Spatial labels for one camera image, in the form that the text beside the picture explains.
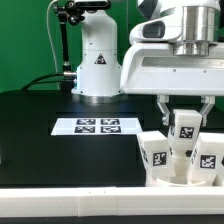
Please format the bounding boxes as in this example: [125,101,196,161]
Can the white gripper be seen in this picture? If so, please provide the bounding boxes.
[120,43,224,126]

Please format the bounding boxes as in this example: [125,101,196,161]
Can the white round stool seat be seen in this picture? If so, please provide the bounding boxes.
[145,166,224,188]

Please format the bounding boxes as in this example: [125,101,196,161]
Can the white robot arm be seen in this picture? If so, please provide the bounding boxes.
[73,0,224,124]

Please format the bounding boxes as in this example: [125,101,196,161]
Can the white marker sheet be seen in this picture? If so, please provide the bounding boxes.
[51,118,142,136]

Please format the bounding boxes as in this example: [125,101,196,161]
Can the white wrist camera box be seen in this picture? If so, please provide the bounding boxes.
[129,15,182,45]

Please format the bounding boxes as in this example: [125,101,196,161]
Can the black cables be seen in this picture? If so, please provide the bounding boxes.
[21,70,78,91]

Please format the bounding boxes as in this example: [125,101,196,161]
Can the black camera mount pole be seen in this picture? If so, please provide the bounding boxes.
[54,0,111,92]

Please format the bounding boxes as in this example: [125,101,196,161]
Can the white L-shaped wall fixture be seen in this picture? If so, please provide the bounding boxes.
[0,166,224,219]

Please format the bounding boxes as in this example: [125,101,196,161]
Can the white cable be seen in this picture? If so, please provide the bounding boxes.
[46,0,60,74]

